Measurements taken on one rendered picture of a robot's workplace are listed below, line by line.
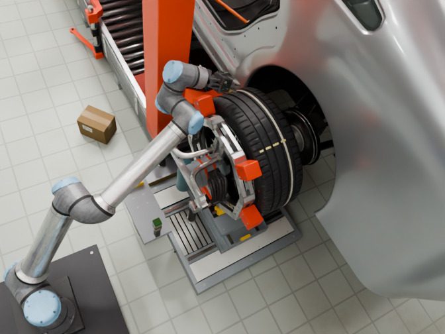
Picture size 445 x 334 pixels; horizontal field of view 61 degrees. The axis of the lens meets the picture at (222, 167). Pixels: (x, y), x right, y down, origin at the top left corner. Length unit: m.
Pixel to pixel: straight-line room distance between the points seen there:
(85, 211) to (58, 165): 1.39
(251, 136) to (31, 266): 1.15
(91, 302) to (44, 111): 1.58
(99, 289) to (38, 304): 0.40
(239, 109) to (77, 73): 1.94
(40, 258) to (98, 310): 0.52
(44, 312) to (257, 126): 1.28
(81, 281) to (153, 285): 0.49
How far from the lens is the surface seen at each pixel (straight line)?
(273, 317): 2.66
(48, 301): 2.01
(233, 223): 2.51
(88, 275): 2.33
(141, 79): 2.99
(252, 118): 1.73
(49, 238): 1.83
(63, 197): 1.67
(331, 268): 2.87
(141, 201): 2.27
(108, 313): 2.28
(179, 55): 1.80
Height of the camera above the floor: 2.54
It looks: 60 degrees down
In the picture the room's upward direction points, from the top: 18 degrees clockwise
